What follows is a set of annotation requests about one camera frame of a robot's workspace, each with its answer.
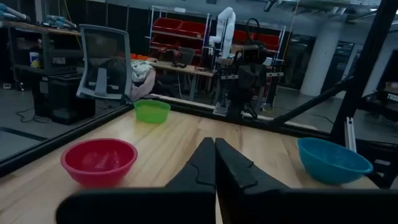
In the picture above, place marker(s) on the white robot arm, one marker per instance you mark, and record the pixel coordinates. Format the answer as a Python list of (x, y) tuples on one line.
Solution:
[(225, 31)]

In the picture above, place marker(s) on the white container with label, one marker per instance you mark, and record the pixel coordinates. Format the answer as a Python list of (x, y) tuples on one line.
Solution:
[(35, 59)]

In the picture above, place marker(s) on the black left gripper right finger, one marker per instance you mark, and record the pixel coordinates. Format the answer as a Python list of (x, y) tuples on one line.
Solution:
[(255, 205)]

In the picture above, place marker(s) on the black frame post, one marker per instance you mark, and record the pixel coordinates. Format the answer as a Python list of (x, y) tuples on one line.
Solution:
[(363, 71)]

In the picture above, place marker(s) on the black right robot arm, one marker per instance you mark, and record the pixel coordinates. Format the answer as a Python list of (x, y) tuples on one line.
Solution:
[(245, 99)]

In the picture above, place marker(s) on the metal shelf with red bins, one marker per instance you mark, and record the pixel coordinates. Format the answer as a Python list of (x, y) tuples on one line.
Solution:
[(267, 40), (177, 31)]

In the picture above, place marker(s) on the wooden workbench with black frame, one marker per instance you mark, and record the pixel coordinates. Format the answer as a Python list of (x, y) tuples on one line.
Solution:
[(40, 40)]

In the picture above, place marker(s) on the green plastic bowl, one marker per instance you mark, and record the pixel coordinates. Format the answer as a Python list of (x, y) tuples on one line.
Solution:
[(151, 113)]

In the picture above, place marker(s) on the black table border frame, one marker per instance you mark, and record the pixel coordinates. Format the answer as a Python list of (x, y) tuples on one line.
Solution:
[(62, 140)]

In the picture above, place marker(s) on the white round column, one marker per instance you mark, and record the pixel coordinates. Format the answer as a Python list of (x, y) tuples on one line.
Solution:
[(320, 62)]

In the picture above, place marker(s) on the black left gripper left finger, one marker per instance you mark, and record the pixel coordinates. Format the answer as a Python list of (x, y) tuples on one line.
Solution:
[(186, 205)]

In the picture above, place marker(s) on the black cabinet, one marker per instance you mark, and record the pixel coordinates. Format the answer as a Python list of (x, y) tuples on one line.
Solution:
[(65, 96)]

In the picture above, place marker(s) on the blue plastic bowl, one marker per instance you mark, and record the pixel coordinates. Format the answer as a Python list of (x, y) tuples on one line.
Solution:
[(329, 165)]

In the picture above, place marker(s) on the silver aluminium extrusion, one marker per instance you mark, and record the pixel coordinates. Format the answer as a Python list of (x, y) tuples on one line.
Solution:
[(350, 133)]

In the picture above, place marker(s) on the black diagonal frame brace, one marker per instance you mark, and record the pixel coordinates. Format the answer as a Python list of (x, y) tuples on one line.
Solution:
[(311, 101)]

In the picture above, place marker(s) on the wooden desk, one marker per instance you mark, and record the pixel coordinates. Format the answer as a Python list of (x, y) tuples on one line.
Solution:
[(183, 69)]

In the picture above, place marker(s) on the light cloth bundle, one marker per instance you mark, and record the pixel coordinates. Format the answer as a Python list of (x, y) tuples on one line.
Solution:
[(141, 76)]

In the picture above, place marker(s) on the grey mesh office chair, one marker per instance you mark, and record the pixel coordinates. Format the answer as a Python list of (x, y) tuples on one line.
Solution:
[(104, 59)]

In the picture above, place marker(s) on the red plastic bowl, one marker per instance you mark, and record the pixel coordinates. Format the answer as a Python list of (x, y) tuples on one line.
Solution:
[(99, 165)]

